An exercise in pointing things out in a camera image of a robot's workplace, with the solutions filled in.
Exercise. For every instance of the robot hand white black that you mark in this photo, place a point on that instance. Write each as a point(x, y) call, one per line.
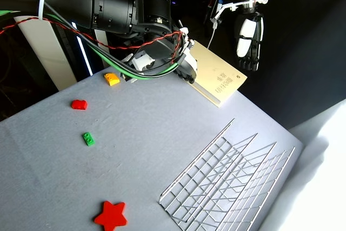
point(247, 36)
point(187, 72)

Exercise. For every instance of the beige book with black print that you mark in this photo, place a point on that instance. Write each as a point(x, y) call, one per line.
point(219, 79)

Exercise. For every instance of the orange toy brick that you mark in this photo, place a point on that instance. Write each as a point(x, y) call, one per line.
point(112, 79)

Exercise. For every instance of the grey table cloth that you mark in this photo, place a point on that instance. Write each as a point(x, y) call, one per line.
point(121, 147)

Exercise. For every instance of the red toy brick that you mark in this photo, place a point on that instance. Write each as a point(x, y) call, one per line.
point(79, 104)

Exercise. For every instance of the green toy brick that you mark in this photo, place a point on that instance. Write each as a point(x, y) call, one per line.
point(88, 138)

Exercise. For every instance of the white column with black strip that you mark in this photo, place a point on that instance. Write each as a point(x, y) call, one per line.
point(46, 52)

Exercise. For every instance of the red star-shaped block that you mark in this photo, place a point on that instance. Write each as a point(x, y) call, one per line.
point(110, 216)

